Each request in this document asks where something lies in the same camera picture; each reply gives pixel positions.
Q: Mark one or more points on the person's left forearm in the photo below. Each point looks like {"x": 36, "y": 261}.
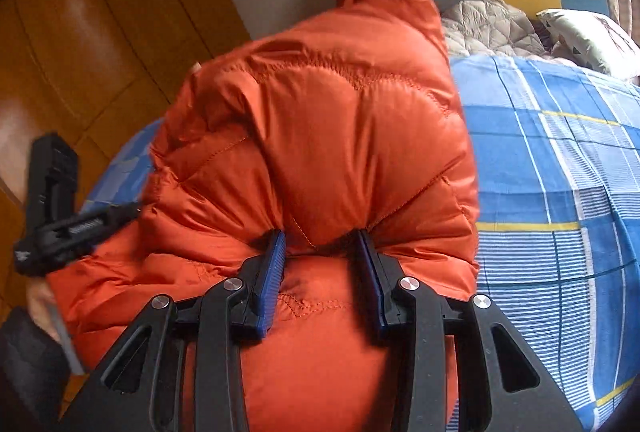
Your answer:
{"x": 30, "y": 362}

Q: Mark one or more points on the grey quilted blanket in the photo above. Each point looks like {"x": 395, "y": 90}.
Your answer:
{"x": 490, "y": 29}

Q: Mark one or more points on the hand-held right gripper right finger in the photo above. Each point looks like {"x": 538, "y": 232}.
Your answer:
{"x": 371, "y": 284}

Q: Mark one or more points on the orange puffer jacket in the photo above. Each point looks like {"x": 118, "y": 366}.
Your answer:
{"x": 325, "y": 136}

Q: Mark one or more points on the patterned cream pillow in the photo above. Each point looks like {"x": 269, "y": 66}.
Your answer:
{"x": 590, "y": 36}

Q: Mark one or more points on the wooden wardrobe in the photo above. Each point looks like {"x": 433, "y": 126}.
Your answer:
{"x": 100, "y": 21}

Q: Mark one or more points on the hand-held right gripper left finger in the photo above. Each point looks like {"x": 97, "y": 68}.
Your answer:
{"x": 272, "y": 284}

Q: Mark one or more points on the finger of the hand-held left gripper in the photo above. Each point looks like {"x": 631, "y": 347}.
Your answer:
{"x": 112, "y": 216}

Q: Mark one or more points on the blue plaid bedsheet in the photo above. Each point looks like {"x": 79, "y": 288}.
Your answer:
{"x": 550, "y": 161}

